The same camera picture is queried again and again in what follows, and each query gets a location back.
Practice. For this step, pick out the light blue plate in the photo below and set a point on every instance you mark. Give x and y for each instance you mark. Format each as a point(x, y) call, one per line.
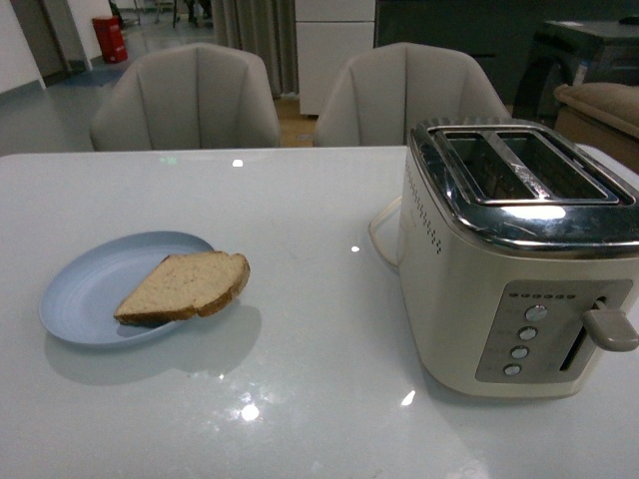
point(79, 303)

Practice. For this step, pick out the slice of brown bread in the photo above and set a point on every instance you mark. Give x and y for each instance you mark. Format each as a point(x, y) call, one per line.
point(182, 286)

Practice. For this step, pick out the red bin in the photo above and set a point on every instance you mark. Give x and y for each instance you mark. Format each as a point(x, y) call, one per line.
point(110, 39)

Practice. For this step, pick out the black washing machine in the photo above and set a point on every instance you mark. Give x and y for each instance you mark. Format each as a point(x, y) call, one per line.
point(573, 53)

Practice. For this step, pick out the beige curtain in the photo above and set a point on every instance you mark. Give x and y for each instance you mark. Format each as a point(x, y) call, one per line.
point(266, 28)

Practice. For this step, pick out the left grey armchair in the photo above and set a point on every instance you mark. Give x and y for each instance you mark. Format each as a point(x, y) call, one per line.
point(197, 96)

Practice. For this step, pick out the right grey armchair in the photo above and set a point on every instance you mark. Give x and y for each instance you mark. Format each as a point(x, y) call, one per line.
point(377, 97)

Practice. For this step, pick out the white drawer cabinet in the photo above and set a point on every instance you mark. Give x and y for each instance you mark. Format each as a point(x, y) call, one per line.
point(328, 33)

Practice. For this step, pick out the cream and chrome toaster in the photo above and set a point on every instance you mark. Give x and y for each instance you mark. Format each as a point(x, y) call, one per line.
point(517, 254)

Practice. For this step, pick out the grey armchair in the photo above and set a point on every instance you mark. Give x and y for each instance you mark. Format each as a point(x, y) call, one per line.
point(377, 97)
point(197, 96)

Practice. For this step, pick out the beige sofa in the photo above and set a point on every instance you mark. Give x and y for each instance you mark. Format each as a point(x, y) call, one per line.
point(603, 116)

